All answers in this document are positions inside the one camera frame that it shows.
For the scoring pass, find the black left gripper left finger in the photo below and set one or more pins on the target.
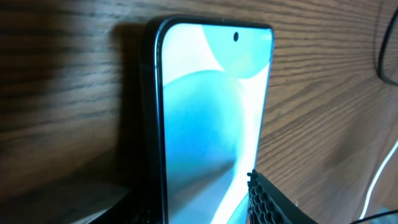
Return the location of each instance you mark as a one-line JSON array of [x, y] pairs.
[[140, 206]]

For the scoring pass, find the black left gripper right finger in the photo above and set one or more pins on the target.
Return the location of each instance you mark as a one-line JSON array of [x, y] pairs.
[[267, 204]]

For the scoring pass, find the blue screen smartphone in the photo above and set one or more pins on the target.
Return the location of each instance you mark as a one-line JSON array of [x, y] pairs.
[[204, 88]]

